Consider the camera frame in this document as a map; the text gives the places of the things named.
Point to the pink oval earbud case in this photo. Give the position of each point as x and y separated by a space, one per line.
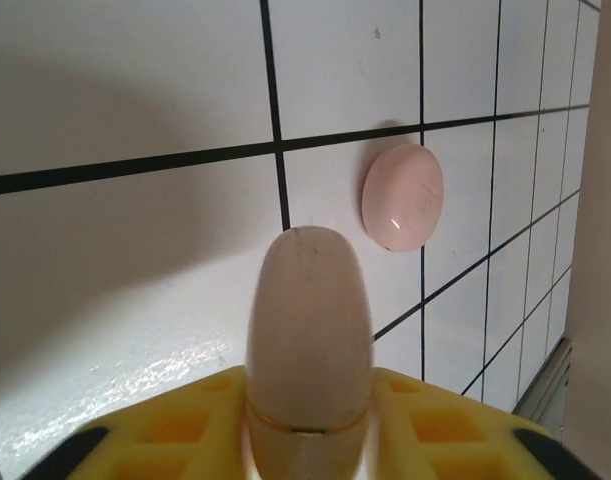
402 197

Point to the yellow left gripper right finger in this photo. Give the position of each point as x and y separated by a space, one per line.
450 435

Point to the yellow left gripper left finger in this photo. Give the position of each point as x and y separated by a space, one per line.
165 435

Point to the cream earbud case gold trim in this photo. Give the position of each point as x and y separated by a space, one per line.
310 325

